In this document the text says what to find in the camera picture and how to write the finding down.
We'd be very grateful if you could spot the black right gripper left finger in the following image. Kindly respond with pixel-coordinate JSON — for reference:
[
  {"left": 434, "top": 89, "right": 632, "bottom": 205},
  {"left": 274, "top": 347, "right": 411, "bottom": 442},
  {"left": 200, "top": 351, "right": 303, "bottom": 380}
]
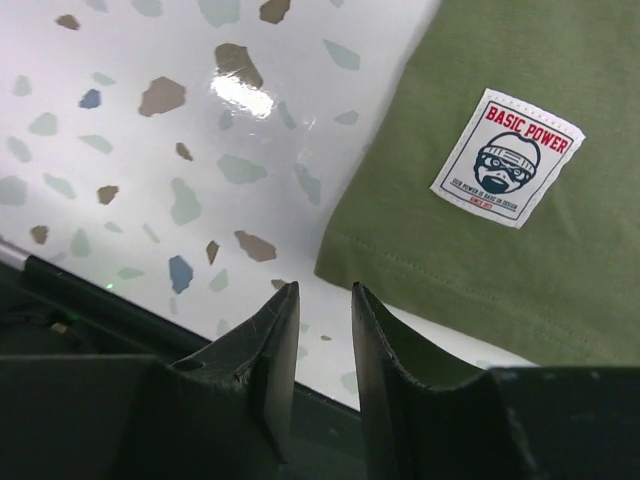
[{"left": 1, "top": 282, "right": 300, "bottom": 479}]

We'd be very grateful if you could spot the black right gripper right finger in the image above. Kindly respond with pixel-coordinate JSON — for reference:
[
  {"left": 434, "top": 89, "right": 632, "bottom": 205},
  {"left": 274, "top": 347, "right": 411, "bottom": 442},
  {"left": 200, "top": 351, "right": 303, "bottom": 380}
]
[{"left": 351, "top": 284, "right": 639, "bottom": 479}]

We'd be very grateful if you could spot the aluminium front frame rail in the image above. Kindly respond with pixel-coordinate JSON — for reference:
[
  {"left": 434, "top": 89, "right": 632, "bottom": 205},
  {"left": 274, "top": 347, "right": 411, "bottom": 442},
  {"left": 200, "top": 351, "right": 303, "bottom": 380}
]
[{"left": 0, "top": 237, "right": 30, "bottom": 272}]

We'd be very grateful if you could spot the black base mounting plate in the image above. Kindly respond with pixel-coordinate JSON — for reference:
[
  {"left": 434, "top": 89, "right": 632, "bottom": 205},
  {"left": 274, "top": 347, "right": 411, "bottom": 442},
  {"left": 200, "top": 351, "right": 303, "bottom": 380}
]
[{"left": 1, "top": 257, "right": 365, "bottom": 479}]

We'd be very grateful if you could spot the olive green tank top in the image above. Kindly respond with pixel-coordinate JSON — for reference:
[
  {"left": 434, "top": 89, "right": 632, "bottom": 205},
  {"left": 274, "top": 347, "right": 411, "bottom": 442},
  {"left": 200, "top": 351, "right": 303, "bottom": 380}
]
[{"left": 315, "top": 1, "right": 639, "bottom": 366}]

